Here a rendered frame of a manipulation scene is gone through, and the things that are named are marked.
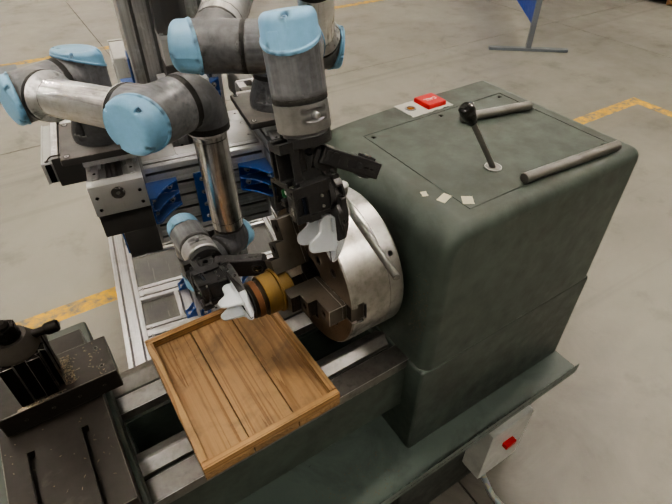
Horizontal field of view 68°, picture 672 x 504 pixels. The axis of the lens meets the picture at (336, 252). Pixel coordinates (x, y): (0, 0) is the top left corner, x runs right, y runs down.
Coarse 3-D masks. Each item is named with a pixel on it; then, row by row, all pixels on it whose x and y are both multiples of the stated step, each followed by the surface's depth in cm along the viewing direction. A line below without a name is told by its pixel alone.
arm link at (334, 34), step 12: (300, 0) 107; (312, 0) 105; (324, 0) 106; (324, 12) 115; (324, 24) 120; (336, 24) 134; (324, 36) 126; (336, 36) 133; (336, 48) 135; (324, 60) 137; (336, 60) 138
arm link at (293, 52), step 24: (264, 24) 60; (288, 24) 59; (312, 24) 60; (264, 48) 62; (288, 48) 60; (312, 48) 61; (288, 72) 62; (312, 72) 62; (288, 96) 63; (312, 96) 64
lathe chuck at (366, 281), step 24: (360, 216) 97; (360, 240) 94; (312, 264) 111; (336, 264) 93; (360, 264) 94; (336, 288) 97; (360, 288) 94; (384, 288) 97; (384, 312) 101; (336, 336) 106
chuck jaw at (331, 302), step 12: (288, 288) 100; (300, 288) 100; (312, 288) 100; (324, 288) 100; (288, 300) 99; (300, 300) 99; (312, 300) 97; (324, 300) 97; (336, 300) 97; (312, 312) 98; (324, 312) 97; (336, 312) 95; (348, 312) 97; (360, 312) 97
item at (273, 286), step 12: (264, 276) 100; (276, 276) 99; (288, 276) 101; (252, 288) 98; (264, 288) 98; (276, 288) 98; (252, 300) 97; (264, 300) 98; (276, 300) 98; (264, 312) 99
